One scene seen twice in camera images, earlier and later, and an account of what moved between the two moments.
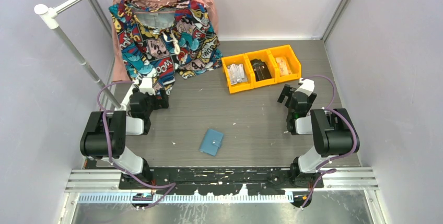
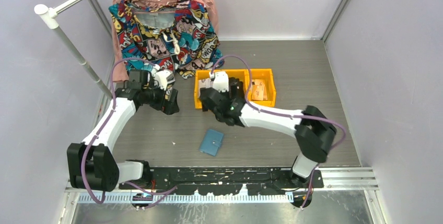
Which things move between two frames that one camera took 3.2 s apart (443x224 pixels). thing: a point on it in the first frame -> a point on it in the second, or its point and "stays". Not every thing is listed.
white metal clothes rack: (50, 16) stays
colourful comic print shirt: (157, 43) stays
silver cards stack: (236, 73) -> (206, 83)
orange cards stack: (283, 68) -> (258, 90)
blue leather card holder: (211, 142) stays
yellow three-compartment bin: (260, 68) -> (266, 74)
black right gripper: (288, 91) -> (233, 93)
